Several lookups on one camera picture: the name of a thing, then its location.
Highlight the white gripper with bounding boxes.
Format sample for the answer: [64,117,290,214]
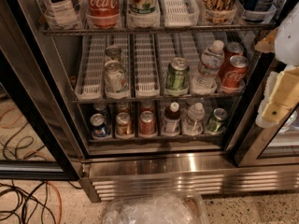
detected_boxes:
[254,2,299,128]

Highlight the orange gold soda can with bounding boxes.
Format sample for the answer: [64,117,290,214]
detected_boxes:
[201,0,237,24]

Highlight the red Coca-Cola can front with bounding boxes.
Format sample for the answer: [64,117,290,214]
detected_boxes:
[221,55,249,89]

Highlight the clear water bottle middle shelf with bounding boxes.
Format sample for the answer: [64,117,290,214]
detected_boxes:
[194,40,224,94]

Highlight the clear water bottle shelf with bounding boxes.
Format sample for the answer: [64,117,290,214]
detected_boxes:
[194,40,224,94]
[183,103,205,136]

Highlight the green can bottom shelf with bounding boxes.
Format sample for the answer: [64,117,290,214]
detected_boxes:
[206,108,228,134]

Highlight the clear water bottle bottom shelf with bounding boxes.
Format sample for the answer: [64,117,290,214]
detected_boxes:
[183,103,205,136]

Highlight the green soda can middle shelf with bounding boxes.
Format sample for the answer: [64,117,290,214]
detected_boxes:
[165,57,190,95]

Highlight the empty white shelf tray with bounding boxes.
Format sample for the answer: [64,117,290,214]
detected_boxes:
[161,0,199,28]

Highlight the stainless steel display fridge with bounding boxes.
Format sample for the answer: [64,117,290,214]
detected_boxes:
[40,0,298,202]

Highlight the red soda can bottom front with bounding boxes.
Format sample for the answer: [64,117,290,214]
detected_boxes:
[139,111,156,136]

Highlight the white green soda can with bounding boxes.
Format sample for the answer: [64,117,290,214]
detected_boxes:
[129,0,157,27]

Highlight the white patterned can front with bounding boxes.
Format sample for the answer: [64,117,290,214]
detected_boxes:
[104,60,128,99]

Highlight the white patterned can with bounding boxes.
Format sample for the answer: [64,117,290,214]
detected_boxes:
[104,60,128,99]
[105,45,121,62]

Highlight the brown soda can front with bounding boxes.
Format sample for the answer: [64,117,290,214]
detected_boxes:
[116,112,133,137]

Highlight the white patterned can rear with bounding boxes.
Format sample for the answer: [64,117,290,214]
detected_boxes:
[105,45,121,62]

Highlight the blue can rear bottom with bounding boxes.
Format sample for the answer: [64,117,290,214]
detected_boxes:
[93,103,111,123]

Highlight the red Coca-Cola can top shelf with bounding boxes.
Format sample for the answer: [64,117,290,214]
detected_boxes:
[87,0,119,28]

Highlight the blue Pepsi can front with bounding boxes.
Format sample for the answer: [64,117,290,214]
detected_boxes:
[90,113,110,139]

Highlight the glass fridge door left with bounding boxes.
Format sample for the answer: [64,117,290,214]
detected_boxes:
[0,0,84,180]

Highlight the dark juice bottle white cap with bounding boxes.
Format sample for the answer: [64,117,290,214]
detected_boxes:
[163,102,181,136]

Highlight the clear plastic bin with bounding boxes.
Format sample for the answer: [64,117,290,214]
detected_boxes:
[100,189,210,224]

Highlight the white tea bottle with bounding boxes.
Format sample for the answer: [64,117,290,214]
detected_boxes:
[43,0,82,29]

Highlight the orange cable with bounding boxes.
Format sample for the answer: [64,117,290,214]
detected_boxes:
[46,180,64,224]

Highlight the black cables bundle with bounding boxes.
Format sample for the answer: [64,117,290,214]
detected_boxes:
[0,179,83,224]

